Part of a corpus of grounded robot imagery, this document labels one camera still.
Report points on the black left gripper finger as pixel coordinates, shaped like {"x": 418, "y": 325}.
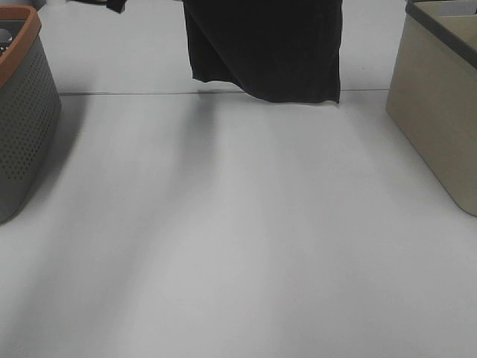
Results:
{"x": 117, "y": 6}

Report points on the grey perforated basket orange rim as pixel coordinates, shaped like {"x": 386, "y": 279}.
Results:
{"x": 30, "y": 106}

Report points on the beige bin grey rim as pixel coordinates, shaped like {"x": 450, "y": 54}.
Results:
{"x": 432, "y": 95}

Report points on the dark navy towel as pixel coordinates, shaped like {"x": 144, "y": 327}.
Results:
{"x": 277, "y": 51}

